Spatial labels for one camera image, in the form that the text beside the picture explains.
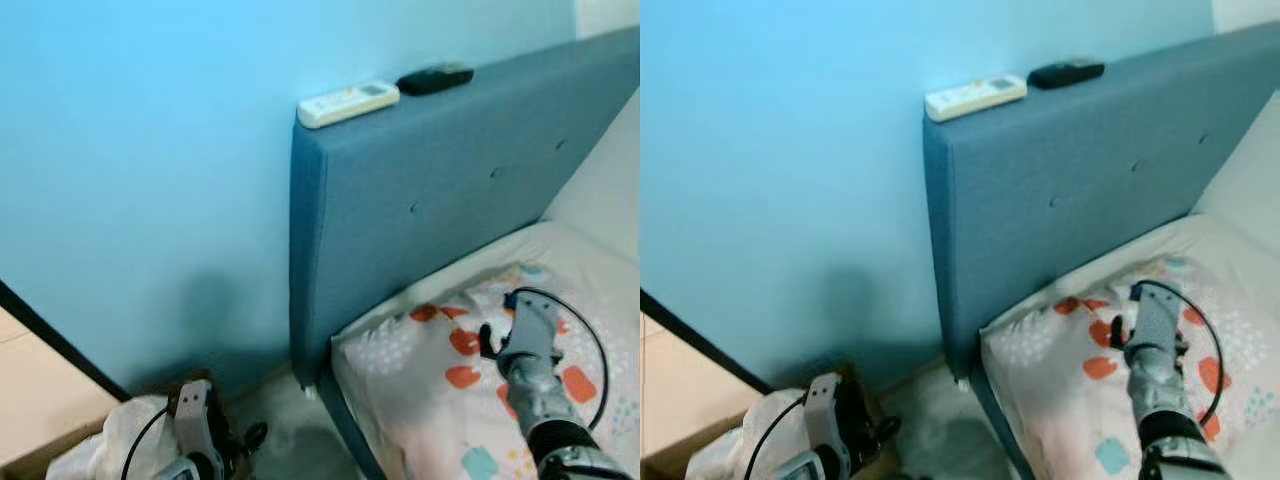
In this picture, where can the pink patterned pillow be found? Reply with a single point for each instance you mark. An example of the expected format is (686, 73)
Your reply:
(420, 400)
(1050, 400)

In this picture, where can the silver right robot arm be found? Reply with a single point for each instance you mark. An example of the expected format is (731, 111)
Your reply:
(545, 400)
(1165, 400)

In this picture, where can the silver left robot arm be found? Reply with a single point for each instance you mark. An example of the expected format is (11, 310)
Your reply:
(178, 470)
(800, 468)

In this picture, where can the clear crumpled plastic bag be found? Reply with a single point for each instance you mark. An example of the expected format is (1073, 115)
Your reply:
(735, 435)
(100, 440)

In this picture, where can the blue fabric bed headboard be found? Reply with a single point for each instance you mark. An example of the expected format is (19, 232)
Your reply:
(1060, 170)
(420, 180)

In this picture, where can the mattress with cream sheet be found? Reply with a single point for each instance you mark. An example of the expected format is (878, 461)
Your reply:
(600, 200)
(1240, 190)

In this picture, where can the brown cardboard box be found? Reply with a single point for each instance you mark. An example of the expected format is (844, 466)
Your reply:
(670, 455)
(40, 450)

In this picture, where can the black remote control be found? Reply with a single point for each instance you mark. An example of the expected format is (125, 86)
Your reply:
(1065, 73)
(435, 78)

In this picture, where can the white remote control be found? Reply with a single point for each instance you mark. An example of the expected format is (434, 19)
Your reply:
(975, 97)
(345, 103)

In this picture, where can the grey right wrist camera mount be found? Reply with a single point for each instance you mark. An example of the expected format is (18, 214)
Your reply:
(530, 330)
(1155, 325)

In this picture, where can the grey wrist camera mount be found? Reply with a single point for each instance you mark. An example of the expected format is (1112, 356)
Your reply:
(193, 420)
(530, 330)
(823, 410)
(1155, 325)

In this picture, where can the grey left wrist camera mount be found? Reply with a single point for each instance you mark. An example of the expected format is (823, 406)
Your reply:
(193, 420)
(823, 410)

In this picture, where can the black door frame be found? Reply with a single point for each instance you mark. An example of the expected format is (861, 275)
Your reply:
(60, 340)
(705, 340)

